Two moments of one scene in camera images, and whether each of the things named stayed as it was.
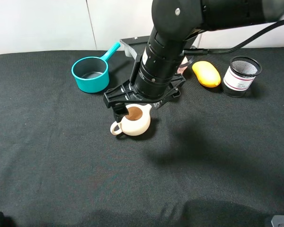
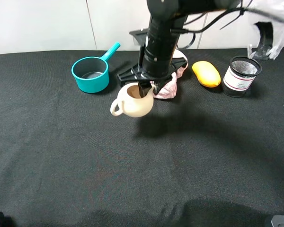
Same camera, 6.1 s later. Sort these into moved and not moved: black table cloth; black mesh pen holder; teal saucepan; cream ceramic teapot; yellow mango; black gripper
Moved: cream ceramic teapot; black gripper
Not moved: black table cloth; yellow mango; black mesh pen holder; teal saucepan
